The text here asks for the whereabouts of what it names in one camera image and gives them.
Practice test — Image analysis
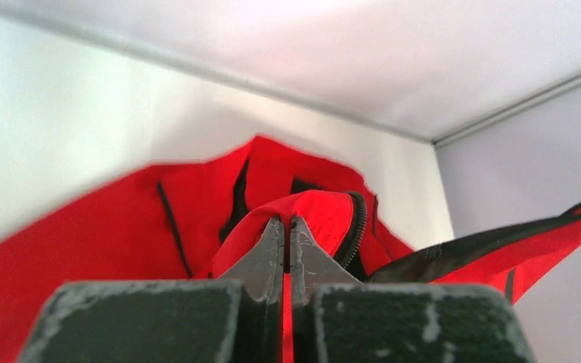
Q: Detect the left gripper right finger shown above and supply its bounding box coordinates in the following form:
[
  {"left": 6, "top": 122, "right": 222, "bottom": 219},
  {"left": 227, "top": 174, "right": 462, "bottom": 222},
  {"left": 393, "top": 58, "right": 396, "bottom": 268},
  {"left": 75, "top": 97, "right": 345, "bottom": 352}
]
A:
[{"left": 289, "top": 217, "right": 536, "bottom": 362}]

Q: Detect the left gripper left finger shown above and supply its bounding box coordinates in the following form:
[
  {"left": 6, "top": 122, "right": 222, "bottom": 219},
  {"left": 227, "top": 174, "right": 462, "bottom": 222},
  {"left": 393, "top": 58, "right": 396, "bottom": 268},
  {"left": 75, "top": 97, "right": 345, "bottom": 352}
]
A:
[{"left": 17, "top": 218, "right": 284, "bottom": 362}]

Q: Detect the red jacket black lining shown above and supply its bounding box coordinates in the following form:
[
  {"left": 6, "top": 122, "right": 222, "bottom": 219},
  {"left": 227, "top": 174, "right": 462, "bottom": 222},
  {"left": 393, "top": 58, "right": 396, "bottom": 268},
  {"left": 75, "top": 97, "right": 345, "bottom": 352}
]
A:
[{"left": 0, "top": 136, "right": 581, "bottom": 362}]

